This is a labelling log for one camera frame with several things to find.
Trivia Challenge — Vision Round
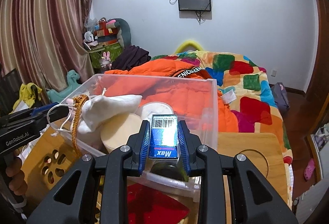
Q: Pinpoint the pale pink round case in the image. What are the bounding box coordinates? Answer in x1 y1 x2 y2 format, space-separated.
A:
135 102 173 122

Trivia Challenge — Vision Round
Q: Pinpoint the teal plush dinosaur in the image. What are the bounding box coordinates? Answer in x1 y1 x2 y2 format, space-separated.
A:
46 70 84 101

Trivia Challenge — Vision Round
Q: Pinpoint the small blue cardboard box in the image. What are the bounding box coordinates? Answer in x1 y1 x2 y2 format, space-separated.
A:
148 114 180 160

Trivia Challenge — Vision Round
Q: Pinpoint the brown pink curtain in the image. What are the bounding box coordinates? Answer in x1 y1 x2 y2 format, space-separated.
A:
0 0 95 111

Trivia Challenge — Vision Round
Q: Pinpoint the grey bag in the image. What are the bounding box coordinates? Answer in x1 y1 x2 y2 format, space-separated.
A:
271 82 290 114

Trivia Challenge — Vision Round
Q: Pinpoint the pink slipper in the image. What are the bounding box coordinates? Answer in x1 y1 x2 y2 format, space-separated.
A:
303 158 316 182

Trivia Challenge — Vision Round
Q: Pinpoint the dark round object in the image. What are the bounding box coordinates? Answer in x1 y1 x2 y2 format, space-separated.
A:
150 162 189 182

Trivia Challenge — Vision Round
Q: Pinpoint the white drawstring bag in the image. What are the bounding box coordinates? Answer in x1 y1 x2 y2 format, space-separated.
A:
47 94 143 134

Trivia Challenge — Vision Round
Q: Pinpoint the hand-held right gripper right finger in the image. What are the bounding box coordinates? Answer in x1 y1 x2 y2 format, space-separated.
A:
177 120 300 224

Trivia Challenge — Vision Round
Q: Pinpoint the pink rabbit toy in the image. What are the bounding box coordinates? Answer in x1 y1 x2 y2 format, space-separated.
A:
100 51 112 70

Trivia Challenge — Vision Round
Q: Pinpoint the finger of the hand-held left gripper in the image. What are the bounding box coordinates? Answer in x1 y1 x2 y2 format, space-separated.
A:
0 103 61 124
35 108 74 130

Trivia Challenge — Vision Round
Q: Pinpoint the brown wooden door frame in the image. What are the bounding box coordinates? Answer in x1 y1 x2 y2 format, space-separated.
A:
303 0 329 101

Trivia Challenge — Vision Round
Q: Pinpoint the clear plastic storage box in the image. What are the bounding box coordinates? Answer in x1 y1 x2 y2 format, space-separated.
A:
50 73 219 199

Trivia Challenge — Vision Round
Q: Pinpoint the yellow cloth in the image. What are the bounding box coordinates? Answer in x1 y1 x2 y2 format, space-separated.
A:
13 82 43 109

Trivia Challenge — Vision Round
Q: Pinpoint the grey plush pillow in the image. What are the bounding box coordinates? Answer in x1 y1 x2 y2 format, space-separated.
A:
107 18 133 48

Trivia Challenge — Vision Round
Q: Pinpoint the cream tape roll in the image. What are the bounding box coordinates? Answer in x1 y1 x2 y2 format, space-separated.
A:
101 112 144 156

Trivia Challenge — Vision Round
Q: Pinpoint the green cardboard box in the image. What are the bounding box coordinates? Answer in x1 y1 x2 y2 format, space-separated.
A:
89 43 124 69

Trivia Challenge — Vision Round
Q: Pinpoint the person's left hand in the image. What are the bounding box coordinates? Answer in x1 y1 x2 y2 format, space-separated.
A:
6 157 28 200

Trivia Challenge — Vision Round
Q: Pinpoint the orange braided cord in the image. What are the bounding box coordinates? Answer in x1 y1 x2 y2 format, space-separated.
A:
69 94 90 158

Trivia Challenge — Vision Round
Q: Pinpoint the colourful patchwork blanket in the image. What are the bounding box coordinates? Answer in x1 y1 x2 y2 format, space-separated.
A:
177 50 293 165

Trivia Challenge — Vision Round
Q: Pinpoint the orange jacket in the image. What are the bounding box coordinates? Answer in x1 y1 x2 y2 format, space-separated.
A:
104 54 239 134

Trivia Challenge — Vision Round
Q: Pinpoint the small black wall monitor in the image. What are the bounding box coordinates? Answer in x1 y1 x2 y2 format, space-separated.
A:
178 0 212 12

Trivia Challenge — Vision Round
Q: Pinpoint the wooden desk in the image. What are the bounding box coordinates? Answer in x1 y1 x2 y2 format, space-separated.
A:
21 124 288 224

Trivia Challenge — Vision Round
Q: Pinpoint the dark purple cloth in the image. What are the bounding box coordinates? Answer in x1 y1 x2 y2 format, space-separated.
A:
110 45 152 70

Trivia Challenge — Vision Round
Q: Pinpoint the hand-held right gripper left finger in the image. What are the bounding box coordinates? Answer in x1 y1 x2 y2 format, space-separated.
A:
26 120 151 224

